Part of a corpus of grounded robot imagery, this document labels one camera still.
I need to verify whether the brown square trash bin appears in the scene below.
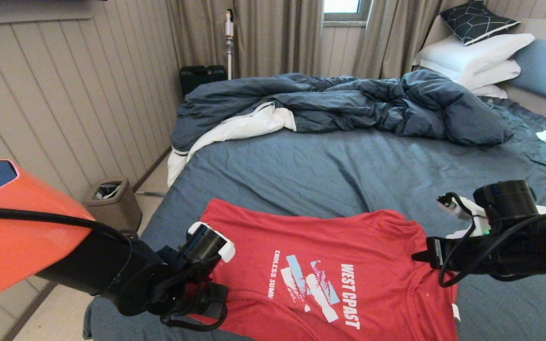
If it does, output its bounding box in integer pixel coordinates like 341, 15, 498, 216
83, 178, 143, 233

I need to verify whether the wide beige curtain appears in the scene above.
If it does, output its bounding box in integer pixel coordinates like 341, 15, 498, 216
166, 0, 323, 79

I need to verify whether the medium white pillow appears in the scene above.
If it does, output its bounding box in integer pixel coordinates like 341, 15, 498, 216
458, 60, 522, 91

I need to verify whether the black hard-shell suitcase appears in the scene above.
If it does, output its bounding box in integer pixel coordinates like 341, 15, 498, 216
180, 65, 228, 98

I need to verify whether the dark blue crumpled duvet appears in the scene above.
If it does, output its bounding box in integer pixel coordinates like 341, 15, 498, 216
167, 70, 514, 187

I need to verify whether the blue-grey bed sheet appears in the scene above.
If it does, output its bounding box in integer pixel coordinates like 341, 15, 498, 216
83, 97, 546, 341

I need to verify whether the flat white pillow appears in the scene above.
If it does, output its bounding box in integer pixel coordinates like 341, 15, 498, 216
470, 85, 509, 99

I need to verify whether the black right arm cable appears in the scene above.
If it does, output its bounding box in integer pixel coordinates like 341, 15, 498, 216
437, 192, 546, 288

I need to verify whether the grey framed window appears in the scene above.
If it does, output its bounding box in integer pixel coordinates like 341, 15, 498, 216
322, 0, 372, 22

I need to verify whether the large white pillow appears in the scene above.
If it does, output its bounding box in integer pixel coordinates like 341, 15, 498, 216
413, 33, 535, 84

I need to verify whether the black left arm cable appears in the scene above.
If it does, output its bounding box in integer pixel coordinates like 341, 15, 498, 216
0, 206, 228, 332

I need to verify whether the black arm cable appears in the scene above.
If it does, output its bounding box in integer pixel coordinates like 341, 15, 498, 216
437, 192, 546, 288
0, 206, 228, 332

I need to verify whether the white stick vacuum cleaner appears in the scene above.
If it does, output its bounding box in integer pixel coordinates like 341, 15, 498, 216
225, 9, 235, 80

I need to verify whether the dark geometric patterned cushion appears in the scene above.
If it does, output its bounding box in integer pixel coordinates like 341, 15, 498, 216
439, 1, 521, 46

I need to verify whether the red printed t-shirt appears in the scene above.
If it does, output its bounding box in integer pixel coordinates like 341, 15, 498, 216
188, 198, 461, 341

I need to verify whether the narrow beige curtain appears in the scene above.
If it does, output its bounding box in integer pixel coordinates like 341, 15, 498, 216
352, 0, 487, 80

